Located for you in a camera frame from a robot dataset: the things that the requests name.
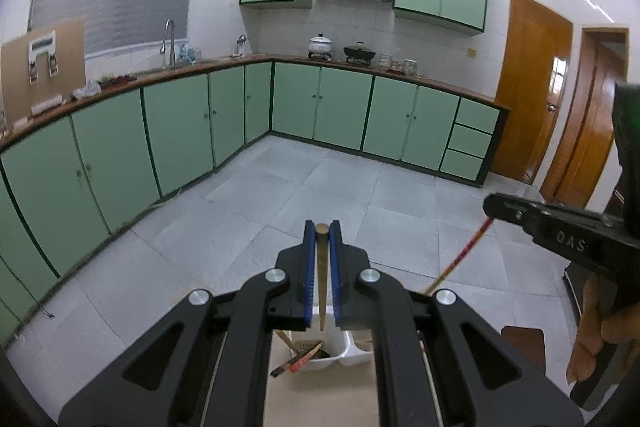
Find plain wooden chopstick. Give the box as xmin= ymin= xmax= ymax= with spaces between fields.
xmin=316 ymin=223 xmax=330 ymax=331

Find white twin utensil holder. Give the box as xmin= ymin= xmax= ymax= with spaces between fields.
xmin=284 ymin=327 xmax=373 ymax=372

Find red patterned chopstick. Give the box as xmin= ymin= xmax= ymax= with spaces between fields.
xmin=421 ymin=217 xmax=494 ymax=295
xmin=270 ymin=340 xmax=323 ymax=378

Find person's right hand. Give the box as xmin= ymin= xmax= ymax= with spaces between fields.
xmin=566 ymin=274 xmax=640 ymax=385

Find brown wooden stool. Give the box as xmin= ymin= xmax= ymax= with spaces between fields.
xmin=500 ymin=325 xmax=546 ymax=374

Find beige tablecloth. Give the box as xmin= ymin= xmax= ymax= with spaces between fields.
xmin=264 ymin=362 xmax=380 ymax=427

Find brown wooden door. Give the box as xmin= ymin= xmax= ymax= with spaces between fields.
xmin=491 ymin=0 xmax=573 ymax=184

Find black wok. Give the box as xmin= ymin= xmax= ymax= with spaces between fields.
xmin=343 ymin=41 xmax=376 ymax=66

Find white cooking pot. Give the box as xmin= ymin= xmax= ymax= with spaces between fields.
xmin=307 ymin=34 xmax=332 ymax=61

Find steel sink faucet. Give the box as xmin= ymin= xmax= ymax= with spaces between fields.
xmin=160 ymin=18 xmax=176 ymax=68

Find green lower cabinets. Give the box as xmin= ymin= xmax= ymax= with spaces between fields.
xmin=1 ymin=57 xmax=508 ymax=339

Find brown water dispenser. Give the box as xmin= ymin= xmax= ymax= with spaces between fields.
xmin=1 ymin=18 xmax=86 ymax=127

